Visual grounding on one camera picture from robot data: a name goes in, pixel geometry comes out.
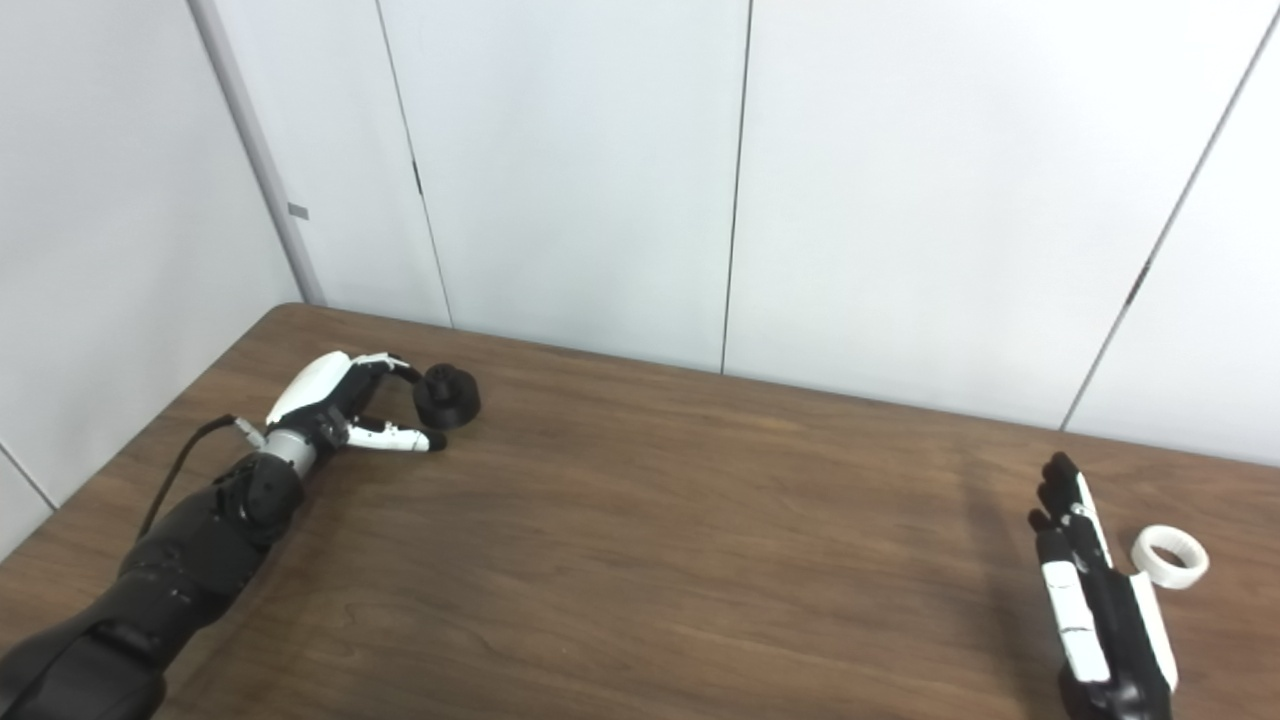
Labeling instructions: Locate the white and black right hand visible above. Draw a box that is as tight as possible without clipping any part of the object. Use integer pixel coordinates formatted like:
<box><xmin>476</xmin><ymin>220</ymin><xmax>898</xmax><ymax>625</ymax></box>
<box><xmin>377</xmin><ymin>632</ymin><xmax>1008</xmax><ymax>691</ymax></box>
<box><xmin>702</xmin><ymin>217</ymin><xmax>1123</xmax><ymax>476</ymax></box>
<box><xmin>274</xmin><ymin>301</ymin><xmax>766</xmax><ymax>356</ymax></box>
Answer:
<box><xmin>1028</xmin><ymin>452</ymin><xmax>1179</xmax><ymax>720</ymax></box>

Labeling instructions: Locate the white and black left hand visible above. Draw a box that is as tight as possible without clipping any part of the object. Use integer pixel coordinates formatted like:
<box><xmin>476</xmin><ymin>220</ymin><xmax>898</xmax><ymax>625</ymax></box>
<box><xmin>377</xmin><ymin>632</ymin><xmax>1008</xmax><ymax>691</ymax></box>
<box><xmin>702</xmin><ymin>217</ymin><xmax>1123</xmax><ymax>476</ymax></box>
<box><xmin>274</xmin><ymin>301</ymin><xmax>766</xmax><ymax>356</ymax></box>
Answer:
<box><xmin>264</xmin><ymin>350</ymin><xmax>448</xmax><ymax>453</ymax></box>

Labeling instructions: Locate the white toothed plastic ring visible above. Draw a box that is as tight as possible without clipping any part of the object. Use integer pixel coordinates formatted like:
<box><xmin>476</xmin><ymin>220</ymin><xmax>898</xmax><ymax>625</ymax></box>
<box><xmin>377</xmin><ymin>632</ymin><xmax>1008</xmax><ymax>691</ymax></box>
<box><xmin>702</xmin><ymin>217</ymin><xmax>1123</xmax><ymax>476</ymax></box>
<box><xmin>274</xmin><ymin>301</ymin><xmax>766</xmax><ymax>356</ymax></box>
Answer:
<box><xmin>1131</xmin><ymin>525</ymin><xmax>1210</xmax><ymax>590</ymax></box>

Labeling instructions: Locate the round black plastic part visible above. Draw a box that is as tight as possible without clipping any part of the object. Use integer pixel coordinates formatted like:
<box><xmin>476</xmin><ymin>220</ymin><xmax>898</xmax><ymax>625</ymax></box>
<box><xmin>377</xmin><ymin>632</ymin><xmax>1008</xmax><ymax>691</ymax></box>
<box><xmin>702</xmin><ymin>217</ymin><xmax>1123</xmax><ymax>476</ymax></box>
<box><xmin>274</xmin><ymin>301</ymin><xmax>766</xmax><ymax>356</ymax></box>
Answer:
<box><xmin>412</xmin><ymin>366</ymin><xmax>482</xmax><ymax>432</ymax></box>

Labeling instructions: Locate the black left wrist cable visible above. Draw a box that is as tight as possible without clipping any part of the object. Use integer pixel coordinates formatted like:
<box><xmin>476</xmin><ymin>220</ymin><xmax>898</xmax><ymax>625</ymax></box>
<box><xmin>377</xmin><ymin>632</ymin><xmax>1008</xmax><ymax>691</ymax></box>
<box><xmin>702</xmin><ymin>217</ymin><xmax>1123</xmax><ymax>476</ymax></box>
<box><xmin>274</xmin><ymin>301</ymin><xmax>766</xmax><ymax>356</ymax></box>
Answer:
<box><xmin>135</xmin><ymin>415</ymin><xmax>266</xmax><ymax>541</ymax></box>

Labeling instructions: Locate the grey wall corner post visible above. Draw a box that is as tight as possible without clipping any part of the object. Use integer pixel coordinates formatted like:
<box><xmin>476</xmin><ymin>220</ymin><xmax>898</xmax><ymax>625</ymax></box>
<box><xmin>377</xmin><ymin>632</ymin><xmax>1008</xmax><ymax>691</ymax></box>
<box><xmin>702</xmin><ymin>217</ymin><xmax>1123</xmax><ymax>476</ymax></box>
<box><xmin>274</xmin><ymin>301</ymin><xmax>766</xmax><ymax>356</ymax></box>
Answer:
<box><xmin>188</xmin><ymin>0</ymin><xmax>327</xmax><ymax>306</ymax></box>

